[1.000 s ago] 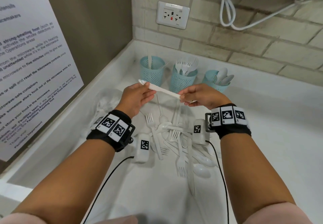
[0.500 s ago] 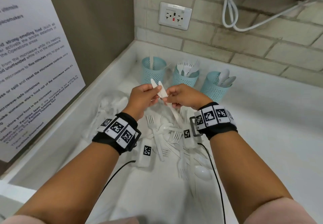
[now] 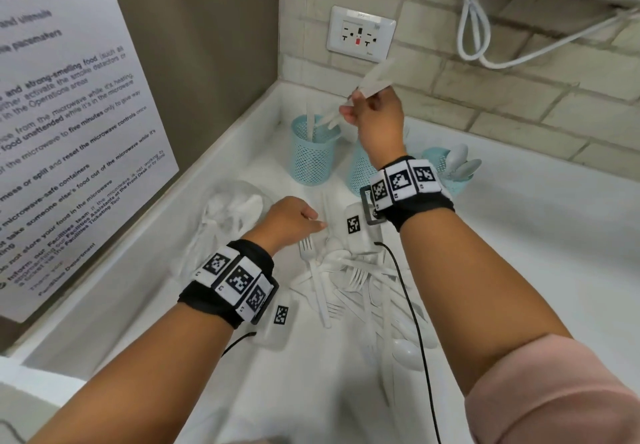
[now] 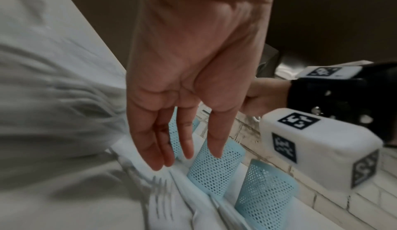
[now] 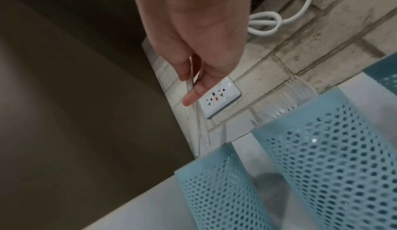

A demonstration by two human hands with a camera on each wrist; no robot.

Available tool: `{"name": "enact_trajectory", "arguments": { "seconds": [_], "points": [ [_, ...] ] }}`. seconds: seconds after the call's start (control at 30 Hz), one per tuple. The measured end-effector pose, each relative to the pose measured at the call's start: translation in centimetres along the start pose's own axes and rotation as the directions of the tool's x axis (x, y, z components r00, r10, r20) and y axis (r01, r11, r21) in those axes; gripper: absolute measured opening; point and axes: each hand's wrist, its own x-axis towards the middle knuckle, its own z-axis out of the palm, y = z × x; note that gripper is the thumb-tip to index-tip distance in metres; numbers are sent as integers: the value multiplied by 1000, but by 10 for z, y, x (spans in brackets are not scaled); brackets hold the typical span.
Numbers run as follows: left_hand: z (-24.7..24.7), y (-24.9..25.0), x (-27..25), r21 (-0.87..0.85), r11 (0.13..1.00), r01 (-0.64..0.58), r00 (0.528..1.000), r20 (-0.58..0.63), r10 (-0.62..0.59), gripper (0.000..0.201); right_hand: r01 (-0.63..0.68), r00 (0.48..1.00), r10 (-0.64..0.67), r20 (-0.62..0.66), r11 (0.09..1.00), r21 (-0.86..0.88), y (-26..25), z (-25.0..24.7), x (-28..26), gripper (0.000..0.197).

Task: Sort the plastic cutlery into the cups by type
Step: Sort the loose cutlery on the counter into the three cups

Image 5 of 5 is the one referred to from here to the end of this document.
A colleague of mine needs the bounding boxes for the white power cable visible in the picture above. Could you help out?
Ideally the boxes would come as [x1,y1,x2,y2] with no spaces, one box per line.
[248,0,320,37]

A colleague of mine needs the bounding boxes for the person's right hand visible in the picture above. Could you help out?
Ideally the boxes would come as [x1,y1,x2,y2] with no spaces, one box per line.
[129,0,259,107]

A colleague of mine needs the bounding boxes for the white wall power outlet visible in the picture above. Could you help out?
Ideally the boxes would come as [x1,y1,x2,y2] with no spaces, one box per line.
[198,75,242,120]

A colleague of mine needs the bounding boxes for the white plastic fork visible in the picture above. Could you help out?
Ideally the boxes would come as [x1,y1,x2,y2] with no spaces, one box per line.
[263,96,299,127]
[283,75,317,105]

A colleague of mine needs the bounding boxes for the cutlery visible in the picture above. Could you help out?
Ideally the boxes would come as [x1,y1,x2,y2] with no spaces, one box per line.
[184,55,215,151]

